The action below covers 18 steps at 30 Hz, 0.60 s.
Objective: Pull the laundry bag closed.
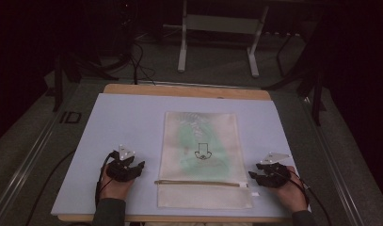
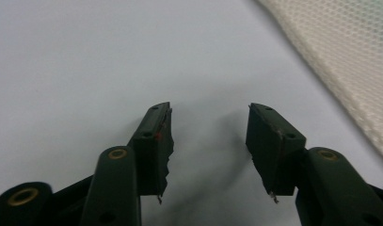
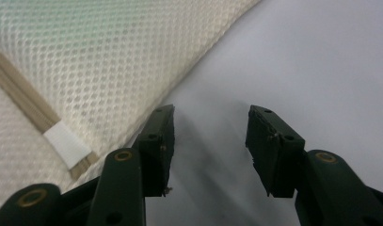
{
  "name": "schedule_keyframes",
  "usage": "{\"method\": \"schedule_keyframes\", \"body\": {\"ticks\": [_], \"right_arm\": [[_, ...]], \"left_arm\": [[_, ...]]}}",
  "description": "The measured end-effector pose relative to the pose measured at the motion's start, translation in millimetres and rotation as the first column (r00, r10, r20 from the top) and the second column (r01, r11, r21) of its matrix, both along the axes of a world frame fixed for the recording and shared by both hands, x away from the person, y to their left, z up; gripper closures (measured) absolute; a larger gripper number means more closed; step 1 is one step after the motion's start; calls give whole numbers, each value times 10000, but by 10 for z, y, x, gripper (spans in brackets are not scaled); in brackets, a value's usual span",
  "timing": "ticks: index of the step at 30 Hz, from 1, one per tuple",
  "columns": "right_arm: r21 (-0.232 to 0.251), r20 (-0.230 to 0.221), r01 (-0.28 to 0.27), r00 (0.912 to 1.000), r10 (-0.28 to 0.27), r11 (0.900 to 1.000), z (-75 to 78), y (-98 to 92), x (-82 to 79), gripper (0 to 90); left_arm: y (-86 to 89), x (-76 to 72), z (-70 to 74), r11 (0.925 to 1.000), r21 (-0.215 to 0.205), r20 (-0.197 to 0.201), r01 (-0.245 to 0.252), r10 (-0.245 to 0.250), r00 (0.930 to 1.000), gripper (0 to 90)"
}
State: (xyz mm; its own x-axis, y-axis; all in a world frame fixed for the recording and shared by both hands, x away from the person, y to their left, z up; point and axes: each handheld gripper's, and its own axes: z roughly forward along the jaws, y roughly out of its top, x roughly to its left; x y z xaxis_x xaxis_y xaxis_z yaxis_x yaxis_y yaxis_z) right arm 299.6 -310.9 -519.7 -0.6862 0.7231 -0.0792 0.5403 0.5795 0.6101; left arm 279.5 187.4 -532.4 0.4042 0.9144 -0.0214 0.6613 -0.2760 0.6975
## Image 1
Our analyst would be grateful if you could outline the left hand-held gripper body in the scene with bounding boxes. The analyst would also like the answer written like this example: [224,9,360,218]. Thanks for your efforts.
[105,144,140,183]

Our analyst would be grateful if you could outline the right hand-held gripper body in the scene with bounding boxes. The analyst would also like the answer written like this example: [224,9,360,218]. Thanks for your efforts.
[255,152,291,189]

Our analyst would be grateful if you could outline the beige mesh zipper bag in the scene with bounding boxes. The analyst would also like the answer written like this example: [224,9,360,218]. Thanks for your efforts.
[156,110,261,210]

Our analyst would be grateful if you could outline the person's left hand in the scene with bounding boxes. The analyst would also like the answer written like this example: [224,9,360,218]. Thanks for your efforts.
[99,167,136,202]

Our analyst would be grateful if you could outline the person's right hand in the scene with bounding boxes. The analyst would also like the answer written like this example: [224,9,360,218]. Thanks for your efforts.
[273,165,309,213]

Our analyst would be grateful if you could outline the pale blue table mat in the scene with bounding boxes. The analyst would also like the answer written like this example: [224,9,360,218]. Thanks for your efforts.
[50,92,311,218]

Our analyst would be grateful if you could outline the green cloth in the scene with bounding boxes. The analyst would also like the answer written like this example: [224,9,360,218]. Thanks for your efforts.
[177,121,232,176]

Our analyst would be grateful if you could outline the wooden table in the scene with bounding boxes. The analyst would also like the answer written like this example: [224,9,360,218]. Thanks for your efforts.
[57,83,295,224]

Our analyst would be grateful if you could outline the black stand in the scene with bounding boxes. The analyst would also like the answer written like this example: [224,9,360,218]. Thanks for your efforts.
[51,51,120,113]
[262,12,327,127]

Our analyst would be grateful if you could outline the white metal stand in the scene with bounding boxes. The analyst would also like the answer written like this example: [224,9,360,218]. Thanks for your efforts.
[162,0,270,79]

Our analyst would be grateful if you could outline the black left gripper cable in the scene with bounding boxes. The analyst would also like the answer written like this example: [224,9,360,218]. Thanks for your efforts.
[94,150,120,209]

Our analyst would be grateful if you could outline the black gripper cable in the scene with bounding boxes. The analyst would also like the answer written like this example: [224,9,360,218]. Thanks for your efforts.
[94,150,120,209]
[284,170,333,226]

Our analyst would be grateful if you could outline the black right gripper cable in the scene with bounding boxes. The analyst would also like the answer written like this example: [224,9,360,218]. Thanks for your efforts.
[284,170,333,226]

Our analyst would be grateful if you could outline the grey metal floor rail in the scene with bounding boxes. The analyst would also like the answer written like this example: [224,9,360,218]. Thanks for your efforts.
[0,107,66,226]
[301,96,367,226]

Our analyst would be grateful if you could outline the black floor cable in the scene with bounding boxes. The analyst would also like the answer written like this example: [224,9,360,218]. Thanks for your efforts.
[24,150,76,226]

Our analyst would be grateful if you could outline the bundle of black cables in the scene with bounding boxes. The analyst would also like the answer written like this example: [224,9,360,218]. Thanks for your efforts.
[99,3,157,87]

